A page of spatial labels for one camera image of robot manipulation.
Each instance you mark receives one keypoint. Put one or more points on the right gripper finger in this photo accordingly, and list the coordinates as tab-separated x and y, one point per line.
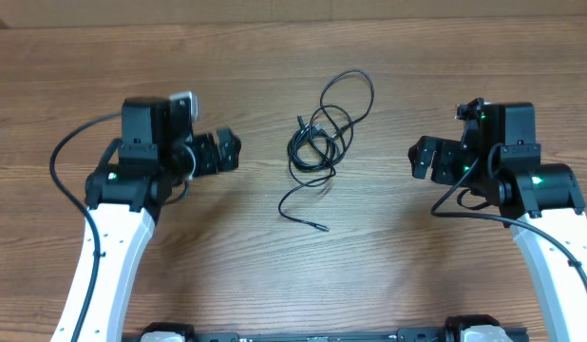
423	150
419	168

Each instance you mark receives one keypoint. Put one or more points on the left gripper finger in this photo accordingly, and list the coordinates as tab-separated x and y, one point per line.
228	160
228	141

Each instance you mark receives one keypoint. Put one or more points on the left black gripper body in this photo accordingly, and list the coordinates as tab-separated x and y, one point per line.
196	160

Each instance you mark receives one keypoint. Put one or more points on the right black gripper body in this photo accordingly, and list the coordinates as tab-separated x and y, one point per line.
450	163

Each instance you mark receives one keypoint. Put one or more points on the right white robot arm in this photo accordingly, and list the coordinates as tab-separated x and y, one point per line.
498	158

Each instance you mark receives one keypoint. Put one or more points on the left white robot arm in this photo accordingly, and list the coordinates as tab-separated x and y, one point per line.
156	152

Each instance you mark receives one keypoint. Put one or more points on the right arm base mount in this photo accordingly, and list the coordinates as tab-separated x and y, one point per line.
474	328

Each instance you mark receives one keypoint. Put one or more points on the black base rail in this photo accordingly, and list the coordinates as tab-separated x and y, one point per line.
401	335

